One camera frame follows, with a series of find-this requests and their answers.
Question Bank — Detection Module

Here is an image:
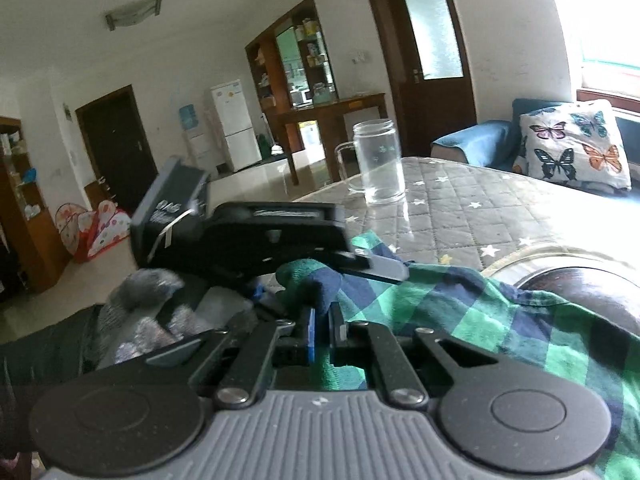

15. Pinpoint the wooden display cabinet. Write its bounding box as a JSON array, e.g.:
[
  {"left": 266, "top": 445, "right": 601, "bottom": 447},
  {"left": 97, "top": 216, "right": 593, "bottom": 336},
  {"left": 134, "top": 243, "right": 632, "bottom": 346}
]
[{"left": 244, "top": 0, "right": 341, "bottom": 112}]

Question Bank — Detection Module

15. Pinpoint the grey star-print quilted table cover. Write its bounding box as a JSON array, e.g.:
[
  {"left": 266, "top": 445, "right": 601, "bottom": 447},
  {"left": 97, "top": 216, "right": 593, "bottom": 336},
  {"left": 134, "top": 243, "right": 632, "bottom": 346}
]
[{"left": 291, "top": 155, "right": 640, "bottom": 282}]

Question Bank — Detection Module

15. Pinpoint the ceiling light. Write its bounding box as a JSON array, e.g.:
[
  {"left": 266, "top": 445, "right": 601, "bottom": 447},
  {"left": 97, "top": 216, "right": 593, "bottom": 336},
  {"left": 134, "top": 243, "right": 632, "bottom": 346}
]
[{"left": 103, "top": 0, "right": 164, "bottom": 31}]

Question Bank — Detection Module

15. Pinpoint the window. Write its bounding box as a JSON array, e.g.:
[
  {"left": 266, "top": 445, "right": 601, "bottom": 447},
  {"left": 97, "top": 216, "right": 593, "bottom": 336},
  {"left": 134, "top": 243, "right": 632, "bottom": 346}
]
[{"left": 547, "top": 0, "right": 640, "bottom": 113}]

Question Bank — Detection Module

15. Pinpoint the wooden bookshelf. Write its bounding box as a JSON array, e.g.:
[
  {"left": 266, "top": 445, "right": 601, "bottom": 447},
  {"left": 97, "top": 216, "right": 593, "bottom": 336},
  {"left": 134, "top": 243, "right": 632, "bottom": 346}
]
[{"left": 0, "top": 115, "right": 72, "bottom": 297}]

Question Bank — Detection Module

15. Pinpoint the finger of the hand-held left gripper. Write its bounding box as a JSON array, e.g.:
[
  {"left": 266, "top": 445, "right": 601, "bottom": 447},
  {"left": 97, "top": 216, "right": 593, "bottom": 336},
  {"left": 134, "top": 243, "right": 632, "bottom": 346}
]
[{"left": 320, "top": 247, "right": 411, "bottom": 284}]

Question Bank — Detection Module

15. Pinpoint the person's left hand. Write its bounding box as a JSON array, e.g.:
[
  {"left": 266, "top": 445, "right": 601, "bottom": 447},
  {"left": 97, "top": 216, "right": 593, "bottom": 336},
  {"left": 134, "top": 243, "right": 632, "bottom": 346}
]
[{"left": 99, "top": 267, "right": 207, "bottom": 367}]

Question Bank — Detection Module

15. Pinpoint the red dotted play tent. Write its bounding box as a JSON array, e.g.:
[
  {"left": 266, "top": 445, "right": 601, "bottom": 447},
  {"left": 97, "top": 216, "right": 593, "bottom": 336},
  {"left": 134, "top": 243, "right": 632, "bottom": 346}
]
[{"left": 53, "top": 199, "right": 134, "bottom": 264}]

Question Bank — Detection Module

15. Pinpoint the green plaid shirt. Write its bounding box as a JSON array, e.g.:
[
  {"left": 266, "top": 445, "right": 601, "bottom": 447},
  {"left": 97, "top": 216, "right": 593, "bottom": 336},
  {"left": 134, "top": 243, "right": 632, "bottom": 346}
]
[{"left": 274, "top": 230, "right": 640, "bottom": 480}]

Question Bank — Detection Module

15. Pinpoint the white refrigerator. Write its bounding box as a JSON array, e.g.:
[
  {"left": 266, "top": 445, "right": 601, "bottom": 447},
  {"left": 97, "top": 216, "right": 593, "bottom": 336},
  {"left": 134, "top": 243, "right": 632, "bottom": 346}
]
[{"left": 209, "top": 78, "right": 262, "bottom": 172}]

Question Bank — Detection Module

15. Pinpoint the butterfly print pillow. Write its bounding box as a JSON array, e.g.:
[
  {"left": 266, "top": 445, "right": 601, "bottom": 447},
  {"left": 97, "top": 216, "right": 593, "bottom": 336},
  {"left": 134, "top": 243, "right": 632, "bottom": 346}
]
[{"left": 512, "top": 99, "right": 634, "bottom": 191}]

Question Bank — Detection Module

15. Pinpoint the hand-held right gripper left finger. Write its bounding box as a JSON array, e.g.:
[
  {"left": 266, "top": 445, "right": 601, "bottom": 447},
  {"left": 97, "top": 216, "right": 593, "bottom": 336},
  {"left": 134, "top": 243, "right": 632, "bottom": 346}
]
[{"left": 146, "top": 305, "right": 318, "bottom": 409}]

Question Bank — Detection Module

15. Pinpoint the dark brown door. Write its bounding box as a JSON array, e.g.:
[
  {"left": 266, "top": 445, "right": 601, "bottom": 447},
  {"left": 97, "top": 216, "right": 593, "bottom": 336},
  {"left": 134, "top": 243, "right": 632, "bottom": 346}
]
[{"left": 74, "top": 84, "right": 160, "bottom": 202}]

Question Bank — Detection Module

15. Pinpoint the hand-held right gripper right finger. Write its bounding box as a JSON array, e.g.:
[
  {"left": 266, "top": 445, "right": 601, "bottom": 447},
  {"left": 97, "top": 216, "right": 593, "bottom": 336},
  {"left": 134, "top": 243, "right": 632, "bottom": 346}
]
[{"left": 330, "top": 304, "right": 502, "bottom": 408}]

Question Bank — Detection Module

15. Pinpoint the brown door with glass pane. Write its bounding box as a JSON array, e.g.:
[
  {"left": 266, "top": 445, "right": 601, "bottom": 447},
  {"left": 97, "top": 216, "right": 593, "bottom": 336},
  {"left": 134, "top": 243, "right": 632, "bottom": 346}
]
[{"left": 359, "top": 0, "right": 479, "bottom": 137}]

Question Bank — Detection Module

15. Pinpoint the blue sofa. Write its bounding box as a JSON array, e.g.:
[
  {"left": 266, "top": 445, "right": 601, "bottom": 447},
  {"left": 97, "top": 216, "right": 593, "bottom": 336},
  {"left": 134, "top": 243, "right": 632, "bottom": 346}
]
[{"left": 430, "top": 97, "right": 640, "bottom": 202}]

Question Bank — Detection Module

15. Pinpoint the white water dispenser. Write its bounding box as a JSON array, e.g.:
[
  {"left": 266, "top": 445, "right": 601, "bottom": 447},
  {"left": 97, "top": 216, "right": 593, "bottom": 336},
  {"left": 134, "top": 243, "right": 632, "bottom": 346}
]
[{"left": 178, "top": 103, "right": 214, "bottom": 171}]

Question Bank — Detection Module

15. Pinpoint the wooden counter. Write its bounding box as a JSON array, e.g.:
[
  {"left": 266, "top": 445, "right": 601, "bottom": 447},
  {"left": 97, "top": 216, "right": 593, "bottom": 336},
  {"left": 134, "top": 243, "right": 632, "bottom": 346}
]
[{"left": 274, "top": 92, "right": 389, "bottom": 187}]

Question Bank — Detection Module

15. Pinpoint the clear glass mug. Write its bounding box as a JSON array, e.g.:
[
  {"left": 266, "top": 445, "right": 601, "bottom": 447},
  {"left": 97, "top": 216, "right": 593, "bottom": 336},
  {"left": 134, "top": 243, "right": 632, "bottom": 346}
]
[{"left": 333, "top": 118, "right": 407, "bottom": 206}]

